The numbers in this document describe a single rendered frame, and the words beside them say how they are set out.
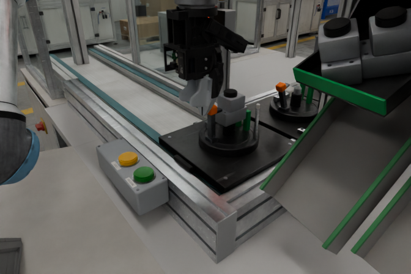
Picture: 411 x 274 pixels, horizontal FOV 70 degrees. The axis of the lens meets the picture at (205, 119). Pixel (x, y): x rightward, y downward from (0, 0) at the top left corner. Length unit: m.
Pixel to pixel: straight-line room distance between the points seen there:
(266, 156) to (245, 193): 0.11
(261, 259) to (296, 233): 0.10
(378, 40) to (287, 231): 0.41
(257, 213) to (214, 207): 0.09
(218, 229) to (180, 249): 0.11
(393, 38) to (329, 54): 0.06
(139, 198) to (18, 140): 0.26
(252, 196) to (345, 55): 0.30
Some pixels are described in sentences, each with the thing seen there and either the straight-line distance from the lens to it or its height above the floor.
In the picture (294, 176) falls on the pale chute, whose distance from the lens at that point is 0.51.
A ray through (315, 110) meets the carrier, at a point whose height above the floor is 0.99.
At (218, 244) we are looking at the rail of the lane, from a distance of 0.54.
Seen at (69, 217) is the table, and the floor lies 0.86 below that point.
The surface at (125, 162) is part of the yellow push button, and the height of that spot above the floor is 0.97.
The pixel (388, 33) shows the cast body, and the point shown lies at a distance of 0.38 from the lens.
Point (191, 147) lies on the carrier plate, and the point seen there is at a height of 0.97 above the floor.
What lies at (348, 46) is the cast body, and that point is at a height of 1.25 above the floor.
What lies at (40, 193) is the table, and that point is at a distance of 0.81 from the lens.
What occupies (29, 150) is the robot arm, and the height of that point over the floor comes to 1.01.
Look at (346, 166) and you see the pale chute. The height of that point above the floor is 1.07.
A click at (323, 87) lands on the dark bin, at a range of 0.40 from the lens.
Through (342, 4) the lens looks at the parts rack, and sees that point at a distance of 0.50.
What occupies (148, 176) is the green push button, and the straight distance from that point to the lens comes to 0.59.
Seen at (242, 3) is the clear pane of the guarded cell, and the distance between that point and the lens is 2.01.
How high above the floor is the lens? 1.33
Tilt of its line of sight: 27 degrees down
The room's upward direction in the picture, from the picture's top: straight up
